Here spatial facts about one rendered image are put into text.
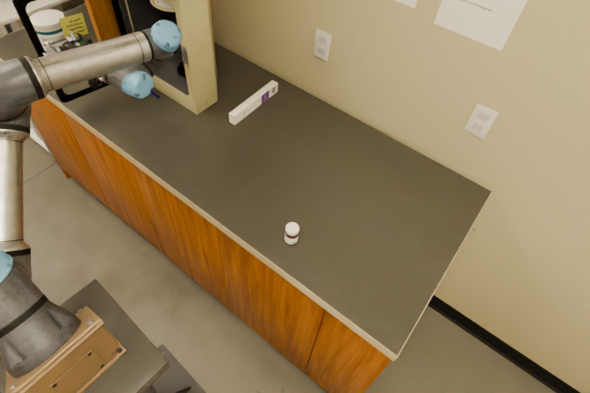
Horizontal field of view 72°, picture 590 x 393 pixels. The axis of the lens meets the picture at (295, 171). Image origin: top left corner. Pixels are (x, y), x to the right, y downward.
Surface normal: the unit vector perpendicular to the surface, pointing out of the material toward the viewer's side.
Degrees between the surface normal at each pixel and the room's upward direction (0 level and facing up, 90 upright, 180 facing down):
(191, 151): 0
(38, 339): 24
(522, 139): 90
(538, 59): 90
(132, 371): 0
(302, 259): 1
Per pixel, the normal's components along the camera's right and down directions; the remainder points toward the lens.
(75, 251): 0.07, -0.64
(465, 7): -0.61, 0.58
